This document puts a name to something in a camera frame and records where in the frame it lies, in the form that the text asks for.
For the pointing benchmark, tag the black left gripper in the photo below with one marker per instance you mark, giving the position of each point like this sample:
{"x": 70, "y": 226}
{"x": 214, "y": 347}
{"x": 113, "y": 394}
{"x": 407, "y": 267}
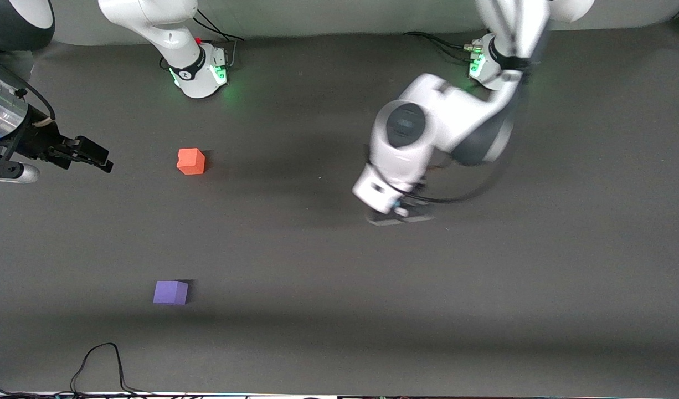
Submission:
{"x": 419, "y": 185}

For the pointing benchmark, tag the purple foam block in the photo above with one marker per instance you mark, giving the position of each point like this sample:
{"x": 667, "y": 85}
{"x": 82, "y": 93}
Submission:
{"x": 170, "y": 292}

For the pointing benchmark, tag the orange foam block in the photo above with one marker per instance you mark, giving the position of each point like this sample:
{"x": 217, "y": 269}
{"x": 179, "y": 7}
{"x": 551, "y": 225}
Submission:
{"x": 191, "y": 161}

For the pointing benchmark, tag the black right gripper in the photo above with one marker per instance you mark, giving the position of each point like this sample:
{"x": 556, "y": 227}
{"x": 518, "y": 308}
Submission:
{"x": 39, "y": 139}

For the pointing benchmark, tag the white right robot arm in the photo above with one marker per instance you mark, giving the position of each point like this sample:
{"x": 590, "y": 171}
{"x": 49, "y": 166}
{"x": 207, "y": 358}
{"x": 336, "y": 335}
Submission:
{"x": 173, "y": 39}

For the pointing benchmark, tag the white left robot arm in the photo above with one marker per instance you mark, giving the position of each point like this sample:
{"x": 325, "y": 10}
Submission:
{"x": 456, "y": 116}

